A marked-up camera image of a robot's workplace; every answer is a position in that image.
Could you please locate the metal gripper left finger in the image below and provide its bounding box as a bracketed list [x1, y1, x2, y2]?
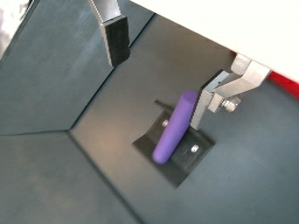
[88, 0, 129, 67]

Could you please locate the red foam shape board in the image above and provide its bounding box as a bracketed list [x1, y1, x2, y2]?
[268, 72, 299, 100]

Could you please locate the purple foam cylinder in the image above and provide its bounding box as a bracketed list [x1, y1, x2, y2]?
[152, 91, 197, 165]

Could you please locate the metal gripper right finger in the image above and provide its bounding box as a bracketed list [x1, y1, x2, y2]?
[191, 54, 271, 130]

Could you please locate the black curved cradle stand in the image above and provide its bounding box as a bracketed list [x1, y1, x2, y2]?
[132, 100, 213, 188]

